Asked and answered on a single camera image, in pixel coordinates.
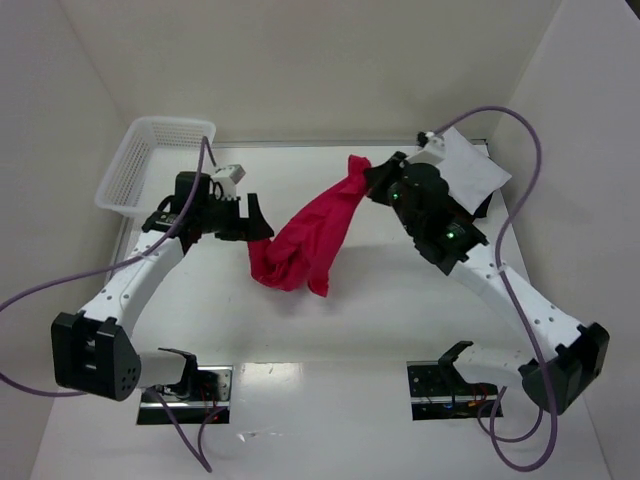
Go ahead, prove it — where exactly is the red t-shirt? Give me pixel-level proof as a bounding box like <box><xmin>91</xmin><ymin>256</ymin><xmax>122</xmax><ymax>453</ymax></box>
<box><xmin>248</xmin><ymin>155</ymin><xmax>371</xmax><ymax>297</ymax></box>

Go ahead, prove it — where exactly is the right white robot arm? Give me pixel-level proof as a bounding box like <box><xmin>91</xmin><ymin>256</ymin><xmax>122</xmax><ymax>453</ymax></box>
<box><xmin>364</xmin><ymin>153</ymin><xmax>610</xmax><ymax>415</ymax></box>

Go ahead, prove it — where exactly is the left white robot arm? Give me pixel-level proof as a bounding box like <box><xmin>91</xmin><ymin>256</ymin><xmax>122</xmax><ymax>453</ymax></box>
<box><xmin>51</xmin><ymin>165</ymin><xmax>274</xmax><ymax>401</ymax></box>

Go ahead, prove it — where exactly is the folded white t-shirt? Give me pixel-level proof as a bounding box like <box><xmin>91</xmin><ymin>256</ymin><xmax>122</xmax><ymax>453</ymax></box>
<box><xmin>437</xmin><ymin>127</ymin><xmax>512</xmax><ymax>214</ymax></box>

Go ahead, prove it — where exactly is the folded black t-shirt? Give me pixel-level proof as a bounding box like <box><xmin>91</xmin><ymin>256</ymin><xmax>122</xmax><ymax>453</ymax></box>
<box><xmin>473</xmin><ymin>194</ymin><xmax>493</xmax><ymax>219</ymax></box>

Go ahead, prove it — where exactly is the white plastic basket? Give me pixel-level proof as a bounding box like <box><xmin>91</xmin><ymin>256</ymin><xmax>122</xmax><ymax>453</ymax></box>
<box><xmin>94</xmin><ymin>116</ymin><xmax>216</xmax><ymax>218</ymax></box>

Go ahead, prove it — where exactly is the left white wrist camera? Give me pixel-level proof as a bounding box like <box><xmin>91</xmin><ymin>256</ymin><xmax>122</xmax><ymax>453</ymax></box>
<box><xmin>211</xmin><ymin>164</ymin><xmax>246</xmax><ymax>200</ymax></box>

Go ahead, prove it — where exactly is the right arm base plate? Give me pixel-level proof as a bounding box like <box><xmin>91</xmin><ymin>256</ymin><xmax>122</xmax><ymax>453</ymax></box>
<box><xmin>406</xmin><ymin>362</ymin><xmax>498</xmax><ymax>421</ymax></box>

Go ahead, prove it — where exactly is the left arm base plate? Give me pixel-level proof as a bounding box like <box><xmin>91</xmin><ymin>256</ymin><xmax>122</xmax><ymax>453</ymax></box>
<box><xmin>136</xmin><ymin>365</ymin><xmax>234</xmax><ymax>426</ymax></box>

